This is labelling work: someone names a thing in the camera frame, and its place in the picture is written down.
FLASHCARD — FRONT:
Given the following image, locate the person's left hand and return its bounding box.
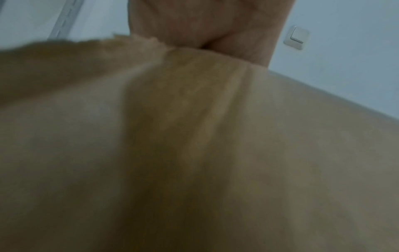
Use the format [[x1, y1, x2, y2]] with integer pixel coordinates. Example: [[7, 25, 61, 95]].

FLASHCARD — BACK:
[[127, 0, 297, 68]]

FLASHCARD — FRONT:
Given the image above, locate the brown cardboard box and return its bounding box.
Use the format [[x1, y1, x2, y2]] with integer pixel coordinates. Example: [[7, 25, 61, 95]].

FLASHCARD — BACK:
[[0, 33, 399, 252]]

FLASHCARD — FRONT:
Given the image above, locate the grey metal shelf rack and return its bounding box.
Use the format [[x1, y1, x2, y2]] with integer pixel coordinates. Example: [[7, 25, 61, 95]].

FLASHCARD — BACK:
[[46, 0, 86, 42]]

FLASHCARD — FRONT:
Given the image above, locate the white wall switch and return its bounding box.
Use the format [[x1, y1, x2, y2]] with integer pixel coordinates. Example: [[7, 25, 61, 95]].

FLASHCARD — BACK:
[[283, 25, 312, 51]]

